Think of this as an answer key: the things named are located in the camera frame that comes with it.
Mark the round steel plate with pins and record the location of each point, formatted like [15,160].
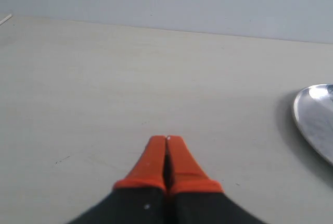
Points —
[312,114]

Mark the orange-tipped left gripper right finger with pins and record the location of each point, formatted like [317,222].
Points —
[196,198]

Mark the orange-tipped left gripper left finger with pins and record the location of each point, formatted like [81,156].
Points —
[139,197]

